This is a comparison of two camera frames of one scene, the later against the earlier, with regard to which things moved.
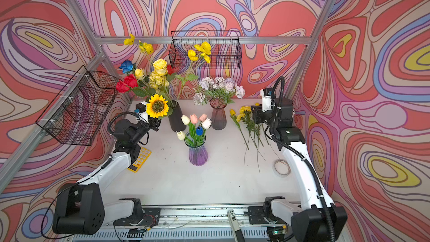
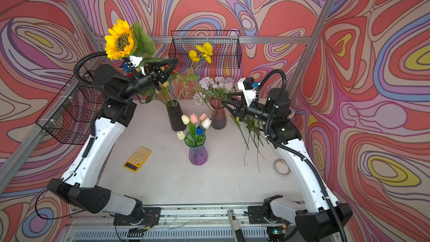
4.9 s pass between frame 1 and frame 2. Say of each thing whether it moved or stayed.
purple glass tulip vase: stayed
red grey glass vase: stayed
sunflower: moved
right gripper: moved
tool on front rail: stayed
